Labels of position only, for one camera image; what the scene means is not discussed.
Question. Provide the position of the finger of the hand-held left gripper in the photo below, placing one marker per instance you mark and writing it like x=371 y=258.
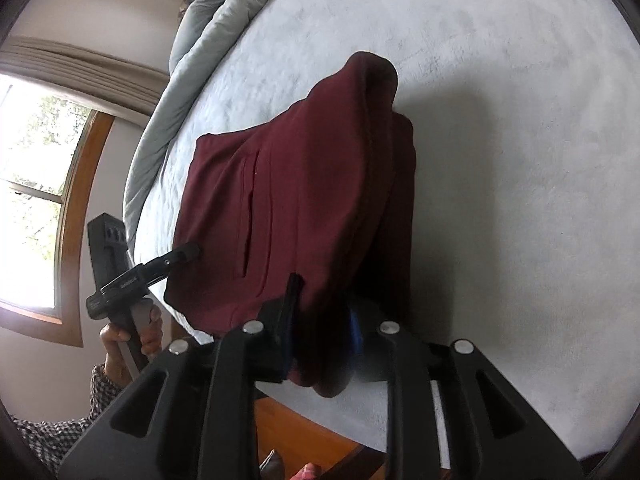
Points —
x=175 y=256

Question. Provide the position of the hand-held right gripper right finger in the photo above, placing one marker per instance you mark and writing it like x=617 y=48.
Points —
x=356 y=342

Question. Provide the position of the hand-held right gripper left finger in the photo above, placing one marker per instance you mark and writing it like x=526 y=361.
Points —
x=286 y=360

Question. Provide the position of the maroon pants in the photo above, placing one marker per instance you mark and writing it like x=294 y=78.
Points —
x=300 y=185

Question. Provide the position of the person's left forearm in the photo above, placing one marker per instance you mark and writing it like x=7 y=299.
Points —
x=60 y=435

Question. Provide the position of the person's left hand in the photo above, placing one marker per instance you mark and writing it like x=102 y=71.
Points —
x=152 y=332

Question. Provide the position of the wooden framed window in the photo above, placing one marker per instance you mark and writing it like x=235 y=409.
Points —
x=35 y=160

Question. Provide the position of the beige curtain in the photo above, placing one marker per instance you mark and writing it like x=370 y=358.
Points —
x=75 y=67

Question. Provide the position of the bed with light blue sheet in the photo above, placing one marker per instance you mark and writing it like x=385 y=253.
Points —
x=500 y=160

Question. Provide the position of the grey duvet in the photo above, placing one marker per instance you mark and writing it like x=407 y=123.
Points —
x=210 y=25

